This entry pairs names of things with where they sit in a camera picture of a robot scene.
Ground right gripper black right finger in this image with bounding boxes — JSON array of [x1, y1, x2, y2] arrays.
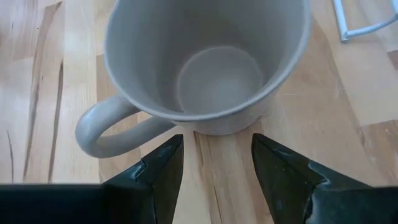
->
[[251, 133, 374, 224]]

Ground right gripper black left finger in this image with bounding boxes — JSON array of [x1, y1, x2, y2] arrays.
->
[[102, 134, 185, 224]]

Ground grey floral ceramic mug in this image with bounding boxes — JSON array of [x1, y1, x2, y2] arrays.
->
[[74, 0, 313, 159]]

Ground white wire dish rack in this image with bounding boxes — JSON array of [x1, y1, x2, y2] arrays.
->
[[332, 0, 398, 44]]

